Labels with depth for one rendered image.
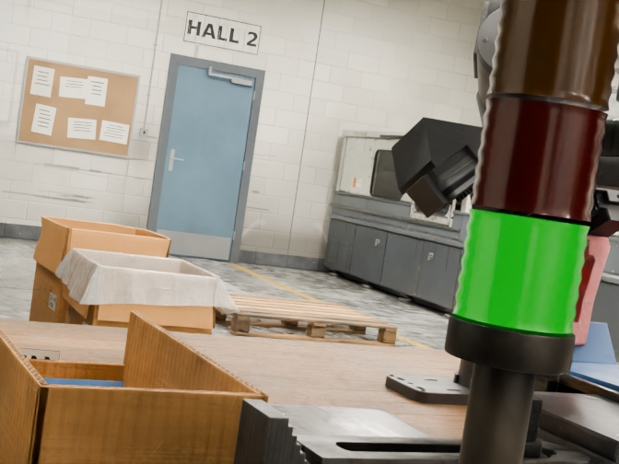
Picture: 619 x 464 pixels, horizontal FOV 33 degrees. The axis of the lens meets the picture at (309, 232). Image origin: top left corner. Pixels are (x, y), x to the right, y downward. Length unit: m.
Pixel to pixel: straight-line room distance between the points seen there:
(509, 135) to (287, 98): 11.73
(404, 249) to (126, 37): 3.77
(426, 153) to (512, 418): 0.38
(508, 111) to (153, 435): 0.29
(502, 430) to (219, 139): 11.45
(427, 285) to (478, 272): 9.63
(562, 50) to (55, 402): 0.31
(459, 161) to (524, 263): 0.39
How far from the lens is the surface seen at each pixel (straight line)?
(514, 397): 0.33
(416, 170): 0.70
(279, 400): 0.88
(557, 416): 0.55
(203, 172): 11.72
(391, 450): 0.48
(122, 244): 4.62
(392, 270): 10.61
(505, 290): 0.32
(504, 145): 0.32
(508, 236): 0.32
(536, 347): 0.32
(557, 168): 0.32
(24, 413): 0.55
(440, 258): 9.79
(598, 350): 0.74
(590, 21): 0.33
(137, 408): 0.53
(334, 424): 0.73
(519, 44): 0.33
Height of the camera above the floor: 1.09
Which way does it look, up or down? 3 degrees down
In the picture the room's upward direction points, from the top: 8 degrees clockwise
